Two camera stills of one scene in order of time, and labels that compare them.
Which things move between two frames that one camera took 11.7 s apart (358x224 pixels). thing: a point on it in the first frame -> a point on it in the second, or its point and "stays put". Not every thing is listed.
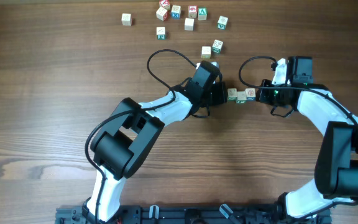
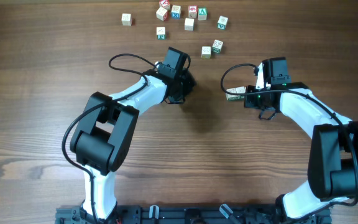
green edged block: x=161 y=33 stays put
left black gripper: x=218 y=93 -> x=186 y=83
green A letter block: x=202 y=14 stays put
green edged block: x=232 y=94 stays put
